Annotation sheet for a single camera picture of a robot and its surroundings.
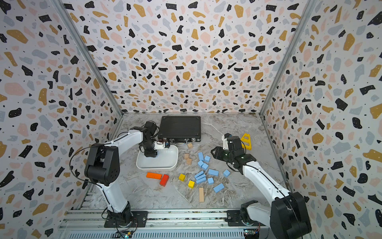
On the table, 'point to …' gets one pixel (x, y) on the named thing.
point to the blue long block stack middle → (202, 176)
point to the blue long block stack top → (199, 174)
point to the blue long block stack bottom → (201, 180)
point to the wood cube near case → (190, 145)
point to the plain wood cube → (189, 161)
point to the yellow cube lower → (191, 184)
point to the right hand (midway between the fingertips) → (213, 151)
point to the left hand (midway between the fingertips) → (154, 149)
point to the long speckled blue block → (201, 157)
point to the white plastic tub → (166, 159)
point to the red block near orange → (164, 180)
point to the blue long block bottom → (219, 187)
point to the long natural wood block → (201, 194)
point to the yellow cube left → (182, 177)
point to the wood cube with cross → (186, 156)
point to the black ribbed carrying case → (180, 129)
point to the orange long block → (153, 175)
